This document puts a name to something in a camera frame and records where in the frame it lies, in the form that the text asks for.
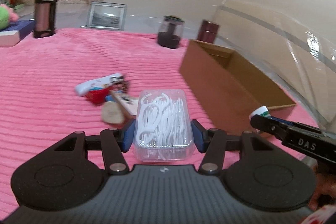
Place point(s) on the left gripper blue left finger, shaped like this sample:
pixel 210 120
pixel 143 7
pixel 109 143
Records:
pixel 127 135

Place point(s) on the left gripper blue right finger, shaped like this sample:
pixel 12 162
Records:
pixel 200 135

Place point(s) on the beige stone-like object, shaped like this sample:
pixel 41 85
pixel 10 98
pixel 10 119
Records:
pixel 111 113

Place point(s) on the white card booklet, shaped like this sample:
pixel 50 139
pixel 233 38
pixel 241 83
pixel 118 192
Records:
pixel 128 104

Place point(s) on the clear box of floss picks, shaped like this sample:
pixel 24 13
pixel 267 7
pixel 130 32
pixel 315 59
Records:
pixel 162 126

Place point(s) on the red small cup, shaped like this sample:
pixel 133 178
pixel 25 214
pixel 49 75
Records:
pixel 97 96

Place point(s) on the dark key bunch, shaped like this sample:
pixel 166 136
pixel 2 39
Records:
pixel 119 84

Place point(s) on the white long case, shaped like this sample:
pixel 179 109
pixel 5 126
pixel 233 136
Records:
pixel 83 88

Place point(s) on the person's right hand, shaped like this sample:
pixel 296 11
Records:
pixel 324 193

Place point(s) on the brown cardboard box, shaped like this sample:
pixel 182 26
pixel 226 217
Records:
pixel 228 86

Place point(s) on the pink ribbed blanket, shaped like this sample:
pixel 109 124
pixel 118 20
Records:
pixel 39 105

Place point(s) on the maroon cylindrical canister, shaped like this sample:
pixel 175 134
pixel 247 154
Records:
pixel 208 31

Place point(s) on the dark glass jar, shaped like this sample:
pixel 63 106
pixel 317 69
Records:
pixel 170 31

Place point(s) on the framed landscape picture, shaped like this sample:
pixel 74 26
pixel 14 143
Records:
pixel 106 15

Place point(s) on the green pink plush toy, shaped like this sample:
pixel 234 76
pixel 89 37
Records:
pixel 7 16

